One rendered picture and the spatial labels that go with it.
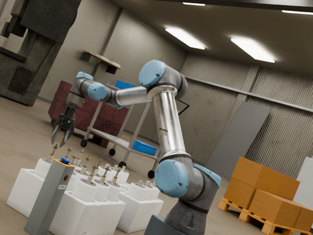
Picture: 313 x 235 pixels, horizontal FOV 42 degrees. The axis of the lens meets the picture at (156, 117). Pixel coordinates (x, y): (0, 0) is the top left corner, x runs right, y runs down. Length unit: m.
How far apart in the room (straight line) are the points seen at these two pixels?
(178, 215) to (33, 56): 6.43
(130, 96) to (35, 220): 0.65
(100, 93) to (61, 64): 9.88
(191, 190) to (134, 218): 0.97
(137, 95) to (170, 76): 0.29
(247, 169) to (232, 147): 6.71
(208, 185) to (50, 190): 0.66
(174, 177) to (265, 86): 10.91
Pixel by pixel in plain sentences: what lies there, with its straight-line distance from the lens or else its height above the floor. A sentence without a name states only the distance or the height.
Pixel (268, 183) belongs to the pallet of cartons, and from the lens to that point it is 5.02.
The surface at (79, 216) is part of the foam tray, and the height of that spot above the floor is 0.12.
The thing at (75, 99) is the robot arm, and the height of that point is 0.57.
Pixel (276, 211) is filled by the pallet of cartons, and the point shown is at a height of 0.25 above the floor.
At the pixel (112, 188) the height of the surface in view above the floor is 0.24.
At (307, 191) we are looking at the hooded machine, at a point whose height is 0.57.
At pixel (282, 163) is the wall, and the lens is 11.26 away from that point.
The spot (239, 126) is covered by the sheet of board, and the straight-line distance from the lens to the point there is 11.80.
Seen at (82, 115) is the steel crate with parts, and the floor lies 0.32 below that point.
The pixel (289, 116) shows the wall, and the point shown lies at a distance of 11.53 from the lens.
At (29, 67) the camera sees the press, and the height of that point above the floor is 0.66.
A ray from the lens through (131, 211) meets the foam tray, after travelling 2.32.
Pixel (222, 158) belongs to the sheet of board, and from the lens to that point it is 11.57.
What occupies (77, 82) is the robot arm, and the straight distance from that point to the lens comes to 1.94.
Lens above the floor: 0.61
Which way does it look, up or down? 1 degrees up
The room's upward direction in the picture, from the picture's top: 23 degrees clockwise
